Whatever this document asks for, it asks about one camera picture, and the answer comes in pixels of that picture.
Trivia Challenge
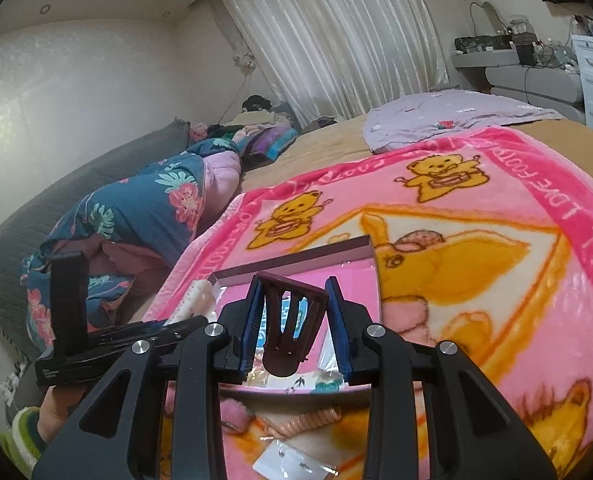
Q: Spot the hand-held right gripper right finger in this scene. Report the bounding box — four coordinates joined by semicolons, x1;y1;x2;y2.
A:
325;275;560;480

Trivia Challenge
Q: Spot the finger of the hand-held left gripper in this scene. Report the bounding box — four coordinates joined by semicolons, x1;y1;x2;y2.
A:
89;314;210;348

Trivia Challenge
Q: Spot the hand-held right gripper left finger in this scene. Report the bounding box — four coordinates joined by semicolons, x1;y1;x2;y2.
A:
31;274;267;480

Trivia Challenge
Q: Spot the dark red hair claw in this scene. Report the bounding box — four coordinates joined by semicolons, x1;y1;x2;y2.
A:
255;271;330;377

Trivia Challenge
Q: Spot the white comb hair clip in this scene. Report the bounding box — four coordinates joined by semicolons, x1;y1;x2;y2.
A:
169;280;214;326

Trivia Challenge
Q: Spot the person's left forearm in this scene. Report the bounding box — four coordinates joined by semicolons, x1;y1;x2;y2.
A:
0;385;84;478

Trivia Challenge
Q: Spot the grey bed headboard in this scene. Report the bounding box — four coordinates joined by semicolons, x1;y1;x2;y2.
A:
0;119;190;356

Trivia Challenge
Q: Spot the white power strip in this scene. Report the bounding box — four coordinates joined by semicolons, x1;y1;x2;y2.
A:
0;360;30;406

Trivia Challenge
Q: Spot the blue floral quilt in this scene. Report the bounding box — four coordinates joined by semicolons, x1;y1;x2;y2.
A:
20;137;242;348

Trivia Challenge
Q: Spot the earring card packet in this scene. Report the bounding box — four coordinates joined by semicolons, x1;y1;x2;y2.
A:
251;440;340;480

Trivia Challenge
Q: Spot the pink bear printed blanket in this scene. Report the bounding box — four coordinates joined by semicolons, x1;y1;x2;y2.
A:
144;126;593;480

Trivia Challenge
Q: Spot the bed with tan sheet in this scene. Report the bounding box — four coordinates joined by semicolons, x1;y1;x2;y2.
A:
126;105;593;326

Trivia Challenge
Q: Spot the purple pillow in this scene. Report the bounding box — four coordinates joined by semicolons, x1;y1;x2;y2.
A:
236;126;298;163

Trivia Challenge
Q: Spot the pile of clothes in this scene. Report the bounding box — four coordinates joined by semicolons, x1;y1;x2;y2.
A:
221;95;297;136

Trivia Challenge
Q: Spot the lilac blanket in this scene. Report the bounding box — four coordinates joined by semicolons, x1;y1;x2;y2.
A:
363;91;565;155

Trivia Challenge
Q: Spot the white curtain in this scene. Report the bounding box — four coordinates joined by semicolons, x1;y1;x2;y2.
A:
211;0;450;128

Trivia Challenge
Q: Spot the grey vanity desk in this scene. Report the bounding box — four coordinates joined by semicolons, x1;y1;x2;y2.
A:
451;35;587;121

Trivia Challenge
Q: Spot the vanity mirror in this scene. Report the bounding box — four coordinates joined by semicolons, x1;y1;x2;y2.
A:
469;1;497;36

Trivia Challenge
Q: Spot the pink fluffy hair tie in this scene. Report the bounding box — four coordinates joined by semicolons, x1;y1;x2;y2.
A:
219;397;252;433

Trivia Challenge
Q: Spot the orange spiral hair tie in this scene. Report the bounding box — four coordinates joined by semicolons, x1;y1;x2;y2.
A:
269;407;342;436

